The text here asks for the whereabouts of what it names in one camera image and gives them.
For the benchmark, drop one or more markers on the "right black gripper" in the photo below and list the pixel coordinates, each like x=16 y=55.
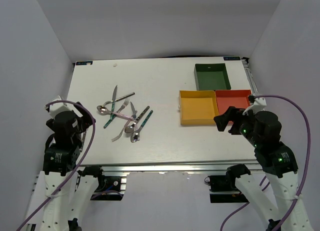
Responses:
x=221 y=121

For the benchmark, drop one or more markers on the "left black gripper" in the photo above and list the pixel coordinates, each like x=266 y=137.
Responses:
x=86 y=119

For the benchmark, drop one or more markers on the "pink handle spoon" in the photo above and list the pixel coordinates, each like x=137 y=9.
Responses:
x=104 y=111

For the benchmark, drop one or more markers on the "teal handle knife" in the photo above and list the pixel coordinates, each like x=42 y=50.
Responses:
x=112 y=107

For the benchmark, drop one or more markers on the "pink handle fork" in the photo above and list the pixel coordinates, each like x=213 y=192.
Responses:
x=121 y=132

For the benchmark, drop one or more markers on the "dark handle spoon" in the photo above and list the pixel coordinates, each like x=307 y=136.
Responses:
x=132 y=127

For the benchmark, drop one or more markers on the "teal handle fork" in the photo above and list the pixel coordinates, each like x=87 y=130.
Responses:
x=124 y=105

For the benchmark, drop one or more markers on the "teal handle spoon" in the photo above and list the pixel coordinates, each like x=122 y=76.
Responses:
x=135 y=136

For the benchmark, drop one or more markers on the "dark handle fork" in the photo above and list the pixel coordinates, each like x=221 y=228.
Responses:
x=119 y=99

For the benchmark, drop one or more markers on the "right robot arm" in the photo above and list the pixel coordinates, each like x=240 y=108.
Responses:
x=278 y=162

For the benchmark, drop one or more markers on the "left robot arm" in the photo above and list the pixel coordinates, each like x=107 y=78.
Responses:
x=67 y=190

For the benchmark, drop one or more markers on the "red box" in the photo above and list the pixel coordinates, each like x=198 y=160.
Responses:
x=235 y=98

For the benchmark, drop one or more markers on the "yellow box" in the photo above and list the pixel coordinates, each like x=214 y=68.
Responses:
x=197 y=108

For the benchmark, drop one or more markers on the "green box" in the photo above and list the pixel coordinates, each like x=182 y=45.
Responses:
x=211 y=77

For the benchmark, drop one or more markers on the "left blue table sticker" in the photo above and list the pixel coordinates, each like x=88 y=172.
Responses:
x=84 y=63

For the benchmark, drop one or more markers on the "blue table sticker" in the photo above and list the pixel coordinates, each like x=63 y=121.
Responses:
x=84 y=63
x=231 y=58

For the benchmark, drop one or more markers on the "right blue table sticker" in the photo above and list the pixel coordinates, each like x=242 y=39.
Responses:
x=231 y=58

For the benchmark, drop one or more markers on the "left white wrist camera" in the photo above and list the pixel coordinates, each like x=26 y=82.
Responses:
x=57 y=108

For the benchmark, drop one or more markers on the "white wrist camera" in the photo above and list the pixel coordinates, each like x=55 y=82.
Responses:
x=57 y=108
x=257 y=104

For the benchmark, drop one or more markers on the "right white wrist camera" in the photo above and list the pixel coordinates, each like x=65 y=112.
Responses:
x=257 y=104

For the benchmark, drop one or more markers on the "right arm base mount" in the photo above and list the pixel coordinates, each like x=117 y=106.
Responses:
x=221 y=192

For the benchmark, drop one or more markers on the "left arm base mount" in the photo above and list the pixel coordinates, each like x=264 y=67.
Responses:
x=111 y=187

